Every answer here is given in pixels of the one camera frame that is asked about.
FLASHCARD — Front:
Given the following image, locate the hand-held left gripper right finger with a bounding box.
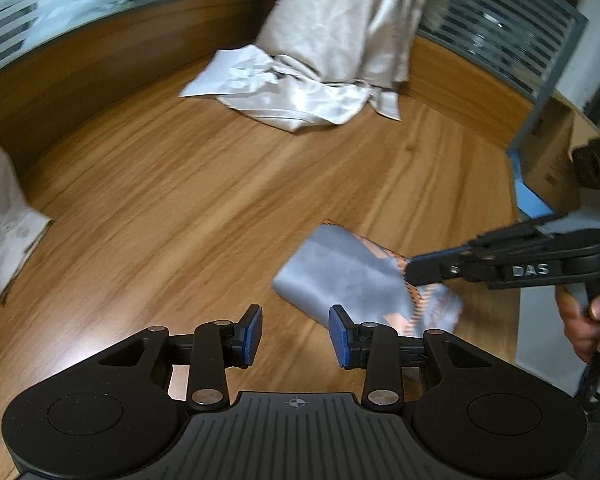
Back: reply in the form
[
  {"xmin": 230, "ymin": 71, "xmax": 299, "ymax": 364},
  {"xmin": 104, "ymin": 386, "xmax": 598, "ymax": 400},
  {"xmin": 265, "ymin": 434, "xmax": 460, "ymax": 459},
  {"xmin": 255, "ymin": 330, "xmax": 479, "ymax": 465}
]
[{"xmin": 328, "ymin": 304, "xmax": 481, "ymax": 413}]

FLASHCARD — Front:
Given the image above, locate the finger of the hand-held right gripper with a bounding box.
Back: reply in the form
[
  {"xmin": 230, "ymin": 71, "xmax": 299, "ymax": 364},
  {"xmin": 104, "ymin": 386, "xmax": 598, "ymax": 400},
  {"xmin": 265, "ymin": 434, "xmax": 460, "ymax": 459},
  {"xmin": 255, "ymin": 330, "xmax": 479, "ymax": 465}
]
[{"xmin": 404, "ymin": 212, "xmax": 567, "ymax": 289}]

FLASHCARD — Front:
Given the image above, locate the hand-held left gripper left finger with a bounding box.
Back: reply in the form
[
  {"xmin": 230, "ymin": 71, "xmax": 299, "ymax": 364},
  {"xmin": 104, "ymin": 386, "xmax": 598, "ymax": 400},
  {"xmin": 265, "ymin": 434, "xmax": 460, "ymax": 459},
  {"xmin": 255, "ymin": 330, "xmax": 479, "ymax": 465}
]
[{"xmin": 97, "ymin": 304, "xmax": 263, "ymax": 415}]

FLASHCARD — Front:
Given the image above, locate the grey orange patterned cloth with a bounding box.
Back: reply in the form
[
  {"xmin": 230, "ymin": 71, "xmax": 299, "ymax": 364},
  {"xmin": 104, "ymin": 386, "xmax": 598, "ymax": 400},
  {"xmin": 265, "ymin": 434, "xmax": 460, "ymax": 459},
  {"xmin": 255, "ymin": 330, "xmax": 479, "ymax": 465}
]
[{"xmin": 271, "ymin": 219, "xmax": 465, "ymax": 338}]

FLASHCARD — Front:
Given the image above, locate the person's right hand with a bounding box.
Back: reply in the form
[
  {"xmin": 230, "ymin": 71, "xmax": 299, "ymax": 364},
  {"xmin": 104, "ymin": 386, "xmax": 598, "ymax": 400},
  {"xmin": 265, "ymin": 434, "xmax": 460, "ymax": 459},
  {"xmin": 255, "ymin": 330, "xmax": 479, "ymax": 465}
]
[{"xmin": 555, "ymin": 284, "xmax": 600, "ymax": 363}]

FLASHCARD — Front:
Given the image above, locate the blue sheet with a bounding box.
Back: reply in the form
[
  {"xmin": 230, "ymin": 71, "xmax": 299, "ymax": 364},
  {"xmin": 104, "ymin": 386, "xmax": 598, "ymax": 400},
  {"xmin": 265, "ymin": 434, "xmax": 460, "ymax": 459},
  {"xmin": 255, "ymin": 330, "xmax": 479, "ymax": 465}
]
[{"xmin": 506, "ymin": 147, "xmax": 553, "ymax": 219}]

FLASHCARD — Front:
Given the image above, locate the cardboard box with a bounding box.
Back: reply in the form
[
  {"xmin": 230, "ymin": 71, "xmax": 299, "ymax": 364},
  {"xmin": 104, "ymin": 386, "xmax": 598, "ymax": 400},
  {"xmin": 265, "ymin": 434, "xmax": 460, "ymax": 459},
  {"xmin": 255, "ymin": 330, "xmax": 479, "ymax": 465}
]
[{"xmin": 522, "ymin": 95, "xmax": 600, "ymax": 216}]

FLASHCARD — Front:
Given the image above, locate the striped frosted glass partition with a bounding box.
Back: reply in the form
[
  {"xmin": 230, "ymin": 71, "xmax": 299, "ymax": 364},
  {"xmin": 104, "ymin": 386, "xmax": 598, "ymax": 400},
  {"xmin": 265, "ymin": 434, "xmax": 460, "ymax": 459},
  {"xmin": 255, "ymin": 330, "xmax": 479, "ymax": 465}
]
[
  {"xmin": 0, "ymin": 0, "xmax": 253, "ymax": 81},
  {"xmin": 420, "ymin": 0, "xmax": 590, "ymax": 156}
]

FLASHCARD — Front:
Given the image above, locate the beige satin garment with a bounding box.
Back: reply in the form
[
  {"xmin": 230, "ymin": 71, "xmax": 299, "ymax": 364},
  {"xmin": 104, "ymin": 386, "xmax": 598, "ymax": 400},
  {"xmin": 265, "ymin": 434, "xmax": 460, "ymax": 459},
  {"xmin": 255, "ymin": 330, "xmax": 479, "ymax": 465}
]
[{"xmin": 240, "ymin": 0, "xmax": 433, "ymax": 134}]

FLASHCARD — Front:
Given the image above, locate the crumpled white cloth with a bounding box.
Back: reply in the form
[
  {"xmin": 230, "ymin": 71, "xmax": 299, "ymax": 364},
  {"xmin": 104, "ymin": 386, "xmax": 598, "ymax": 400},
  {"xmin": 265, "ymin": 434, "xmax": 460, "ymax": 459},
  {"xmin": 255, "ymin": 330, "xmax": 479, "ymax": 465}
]
[{"xmin": 179, "ymin": 44, "xmax": 291, "ymax": 111}]

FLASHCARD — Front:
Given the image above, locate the white shirt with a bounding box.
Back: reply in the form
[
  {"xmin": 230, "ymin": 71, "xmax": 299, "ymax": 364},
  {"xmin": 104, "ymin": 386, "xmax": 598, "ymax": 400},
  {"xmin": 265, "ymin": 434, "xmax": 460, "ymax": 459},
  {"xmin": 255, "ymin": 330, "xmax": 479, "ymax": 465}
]
[{"xmin": 0, "ymin": 125, "xmax": 53, "ymax": 331}]

